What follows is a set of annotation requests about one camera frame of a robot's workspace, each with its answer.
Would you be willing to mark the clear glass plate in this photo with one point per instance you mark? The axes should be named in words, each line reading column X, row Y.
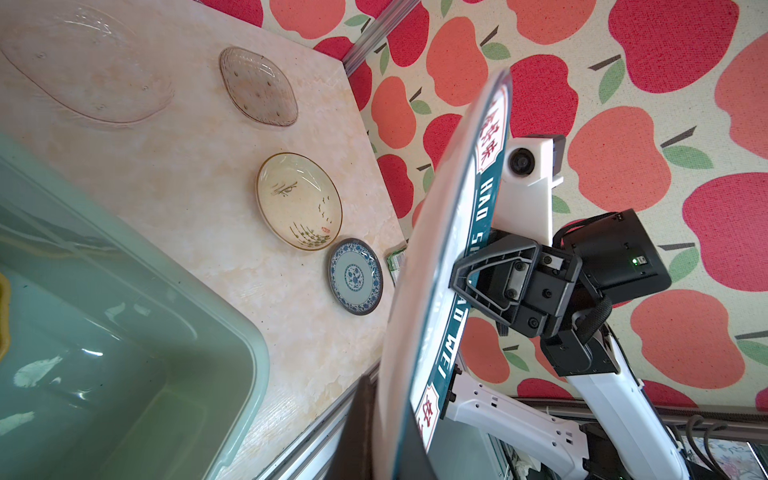
column 87, row 61

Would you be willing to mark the blue patterned small plate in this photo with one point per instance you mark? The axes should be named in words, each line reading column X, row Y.
column 355, row 276

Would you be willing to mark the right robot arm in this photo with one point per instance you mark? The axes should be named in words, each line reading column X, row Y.
column 604, row 428

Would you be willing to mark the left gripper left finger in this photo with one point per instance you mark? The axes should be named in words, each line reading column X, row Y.
column 353, row 457

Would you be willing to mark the small green rim lettered plate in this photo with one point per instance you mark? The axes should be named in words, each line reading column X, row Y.
column 427, row 317

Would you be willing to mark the green snack packet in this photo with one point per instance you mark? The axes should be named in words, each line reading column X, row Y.
column 395, row 259

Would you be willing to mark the right aluminium frame post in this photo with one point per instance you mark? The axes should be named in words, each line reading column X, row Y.
column 374, row 35

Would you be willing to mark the smoky brown glass plate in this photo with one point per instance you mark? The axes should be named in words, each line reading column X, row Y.
column 258, row 87

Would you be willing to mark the beige ceramic bowl plate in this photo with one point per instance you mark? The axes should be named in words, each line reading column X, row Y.
column 299, row 201

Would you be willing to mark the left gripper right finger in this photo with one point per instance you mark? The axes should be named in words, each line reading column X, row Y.
column 413, row 463

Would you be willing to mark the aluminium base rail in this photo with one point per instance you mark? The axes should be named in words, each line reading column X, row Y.
column 309, row 455

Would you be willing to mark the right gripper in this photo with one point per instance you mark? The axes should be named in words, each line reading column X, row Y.
column 592, row 265

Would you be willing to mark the yellow polka dot plate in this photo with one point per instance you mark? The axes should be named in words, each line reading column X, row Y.
column 3, row 318

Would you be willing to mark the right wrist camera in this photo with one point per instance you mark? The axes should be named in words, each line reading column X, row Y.
column 531, row 170

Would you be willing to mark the mint green plastic bin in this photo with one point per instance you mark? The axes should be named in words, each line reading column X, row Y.
column 121, row 364

